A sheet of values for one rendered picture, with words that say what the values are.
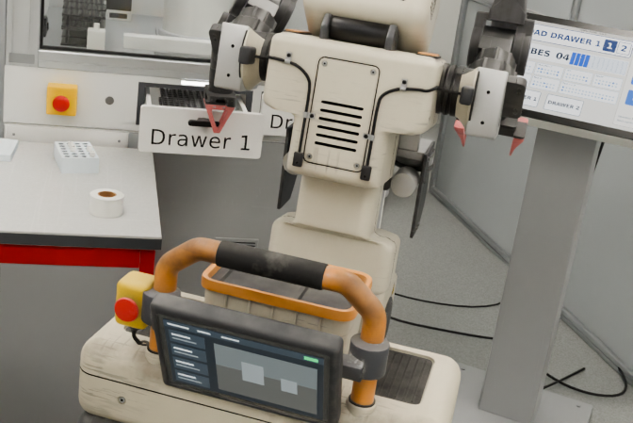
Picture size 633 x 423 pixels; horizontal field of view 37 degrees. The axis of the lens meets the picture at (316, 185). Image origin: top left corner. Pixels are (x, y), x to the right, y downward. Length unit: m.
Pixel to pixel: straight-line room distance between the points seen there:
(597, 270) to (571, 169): 0.99
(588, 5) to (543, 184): 1.22
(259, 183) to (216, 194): 0.12
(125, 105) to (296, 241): 0.92
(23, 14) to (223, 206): 0.71
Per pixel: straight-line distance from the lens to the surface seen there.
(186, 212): 2.54
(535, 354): 2.80
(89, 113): 2.45
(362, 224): 1.60
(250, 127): 2.24
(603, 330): 3.52
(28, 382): 2.08
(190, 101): 2.40
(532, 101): 2.50
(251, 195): 2.54
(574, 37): 2.60
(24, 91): 2.45
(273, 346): 1.20
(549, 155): 2.61
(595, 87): 2.52
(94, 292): 1.97
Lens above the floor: 1.50
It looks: 19 degrees down
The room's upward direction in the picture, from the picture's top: 8 degrees clockwise
